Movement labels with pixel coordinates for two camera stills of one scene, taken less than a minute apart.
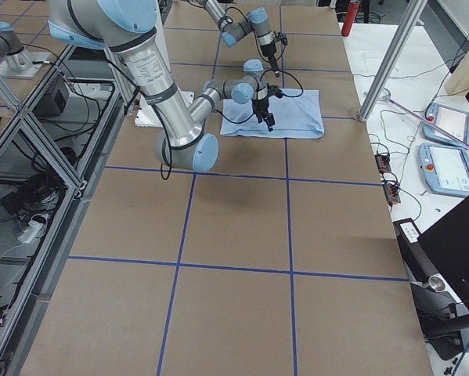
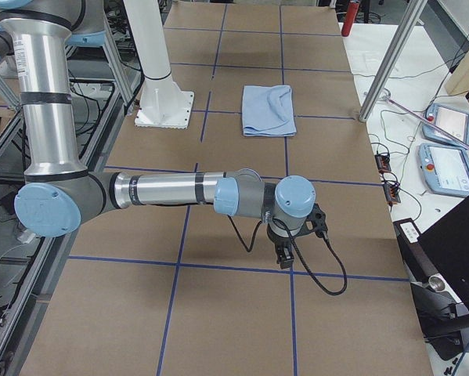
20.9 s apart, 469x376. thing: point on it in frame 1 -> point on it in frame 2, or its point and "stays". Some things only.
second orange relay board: [391, 194] stays
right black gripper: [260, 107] -> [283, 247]
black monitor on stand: [454, 246] stays
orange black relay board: [383, 162] stays
